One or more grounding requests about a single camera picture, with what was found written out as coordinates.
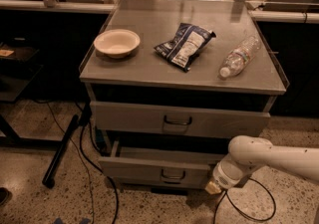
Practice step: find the white bowl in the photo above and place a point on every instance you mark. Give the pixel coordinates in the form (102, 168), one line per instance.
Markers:
(117, 43)

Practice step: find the black table leg bar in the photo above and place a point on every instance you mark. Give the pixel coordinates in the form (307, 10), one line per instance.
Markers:
(49, 177)

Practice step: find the grey top drawer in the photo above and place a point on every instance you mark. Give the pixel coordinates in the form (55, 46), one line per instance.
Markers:
(177, 120)

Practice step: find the grey drawer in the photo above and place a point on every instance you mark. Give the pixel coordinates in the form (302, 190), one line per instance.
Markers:
(159, 167)
(177, 120)

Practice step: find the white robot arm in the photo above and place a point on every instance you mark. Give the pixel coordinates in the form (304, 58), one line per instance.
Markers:
(246, 154)

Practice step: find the metal railing bar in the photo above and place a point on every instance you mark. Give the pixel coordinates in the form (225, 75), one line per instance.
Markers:
(66, 7)

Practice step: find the clear plastic water bottle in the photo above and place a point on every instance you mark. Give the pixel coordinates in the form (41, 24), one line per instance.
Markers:
(238, 58)

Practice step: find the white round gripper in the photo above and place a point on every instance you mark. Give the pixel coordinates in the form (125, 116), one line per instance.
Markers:
(223, 173)

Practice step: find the blue chip bag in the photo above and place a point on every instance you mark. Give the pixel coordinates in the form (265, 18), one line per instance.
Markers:
(185, 46)

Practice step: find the grey drawer cabinet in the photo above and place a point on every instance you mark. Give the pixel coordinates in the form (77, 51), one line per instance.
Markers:
(180, 75)

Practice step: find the dark side table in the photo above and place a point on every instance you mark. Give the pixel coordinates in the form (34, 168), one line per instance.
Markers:
(18, 67)

